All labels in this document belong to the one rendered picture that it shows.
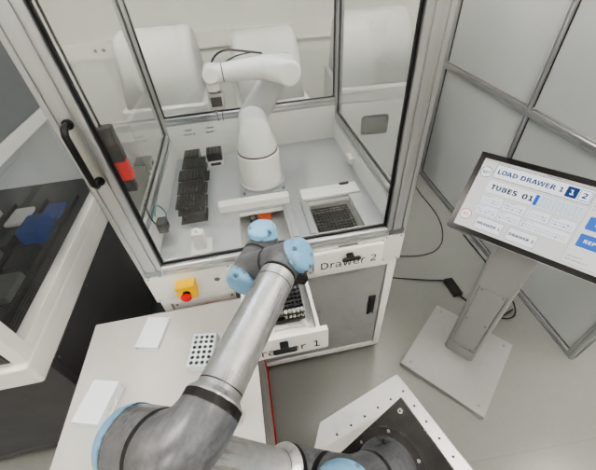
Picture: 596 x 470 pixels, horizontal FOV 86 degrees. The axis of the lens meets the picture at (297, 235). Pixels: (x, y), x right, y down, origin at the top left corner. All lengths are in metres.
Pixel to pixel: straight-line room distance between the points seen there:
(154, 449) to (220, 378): 0.11
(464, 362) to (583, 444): 0.58
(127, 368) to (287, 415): 0.92
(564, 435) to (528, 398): 0.19
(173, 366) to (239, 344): 0.75
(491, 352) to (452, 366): 0.26
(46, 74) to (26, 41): 0.06
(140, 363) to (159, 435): 0.83
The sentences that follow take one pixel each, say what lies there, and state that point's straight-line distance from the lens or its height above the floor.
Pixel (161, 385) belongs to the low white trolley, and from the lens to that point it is 1.27.
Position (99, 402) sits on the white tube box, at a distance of 1.28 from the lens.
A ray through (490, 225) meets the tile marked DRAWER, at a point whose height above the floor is 1.01.
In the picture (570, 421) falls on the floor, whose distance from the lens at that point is 2.28.
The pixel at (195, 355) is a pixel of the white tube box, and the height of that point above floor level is 0.80.
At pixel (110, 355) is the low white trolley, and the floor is 0.76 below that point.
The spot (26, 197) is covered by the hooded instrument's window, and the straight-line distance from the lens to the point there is 1.51.
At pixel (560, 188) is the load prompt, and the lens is 1.42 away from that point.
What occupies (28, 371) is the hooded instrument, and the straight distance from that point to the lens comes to 1.38.
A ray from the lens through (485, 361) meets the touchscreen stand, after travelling 2.19.
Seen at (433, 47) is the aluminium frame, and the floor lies 1.61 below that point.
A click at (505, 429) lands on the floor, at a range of 2.11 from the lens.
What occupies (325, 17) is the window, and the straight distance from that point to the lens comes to 0.91.
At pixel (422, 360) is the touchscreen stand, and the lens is 2.08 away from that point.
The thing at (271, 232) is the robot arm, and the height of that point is 1.30.
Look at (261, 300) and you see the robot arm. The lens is 0.59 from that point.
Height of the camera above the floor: 1.83
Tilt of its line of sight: 43 degrees down
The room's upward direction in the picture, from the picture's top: 5 degrees counter-clockwise
